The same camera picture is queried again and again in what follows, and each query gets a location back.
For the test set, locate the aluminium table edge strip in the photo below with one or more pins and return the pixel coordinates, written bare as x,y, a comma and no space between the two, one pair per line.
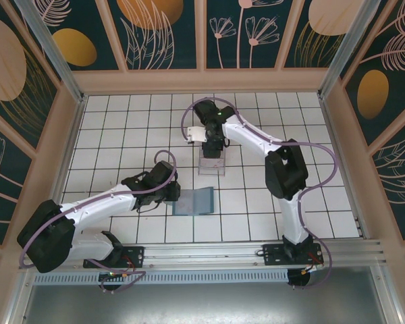
344,168
65,168

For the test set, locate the aluminium frame post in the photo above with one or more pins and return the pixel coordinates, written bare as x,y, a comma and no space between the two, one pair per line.
52,50
344,50

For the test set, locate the blue leather card holder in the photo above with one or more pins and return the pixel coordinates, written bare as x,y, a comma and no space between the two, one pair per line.
204,202

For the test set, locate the grey metal sheet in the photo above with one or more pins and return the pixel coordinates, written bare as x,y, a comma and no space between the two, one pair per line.
202,303

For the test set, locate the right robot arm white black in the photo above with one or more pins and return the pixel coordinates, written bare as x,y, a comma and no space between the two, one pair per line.
249,135

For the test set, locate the aluminium mounting rail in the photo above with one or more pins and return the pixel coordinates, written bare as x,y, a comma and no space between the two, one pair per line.
202,253

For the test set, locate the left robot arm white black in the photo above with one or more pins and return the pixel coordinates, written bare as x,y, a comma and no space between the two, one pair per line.
98,202

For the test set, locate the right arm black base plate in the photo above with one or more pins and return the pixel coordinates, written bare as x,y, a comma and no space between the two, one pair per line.
271,253

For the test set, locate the clear acrylic card stand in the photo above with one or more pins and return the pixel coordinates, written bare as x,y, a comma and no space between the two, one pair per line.
212,173

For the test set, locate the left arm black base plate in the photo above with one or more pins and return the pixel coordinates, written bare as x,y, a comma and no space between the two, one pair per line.
136,253

